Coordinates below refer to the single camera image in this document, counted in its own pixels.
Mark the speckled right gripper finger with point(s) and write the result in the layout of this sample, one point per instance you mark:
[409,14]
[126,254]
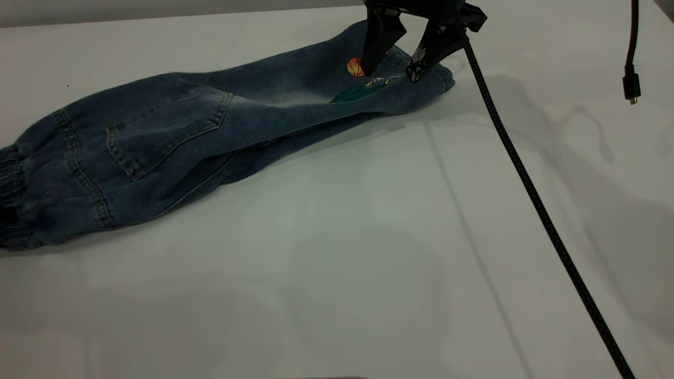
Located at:
[439,45]

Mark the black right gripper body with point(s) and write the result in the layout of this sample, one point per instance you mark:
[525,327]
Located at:
[426,9]

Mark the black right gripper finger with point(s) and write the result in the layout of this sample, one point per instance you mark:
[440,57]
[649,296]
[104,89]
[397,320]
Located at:
[380,39]

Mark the blue denim pants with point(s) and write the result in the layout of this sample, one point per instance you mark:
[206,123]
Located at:
[158,137]

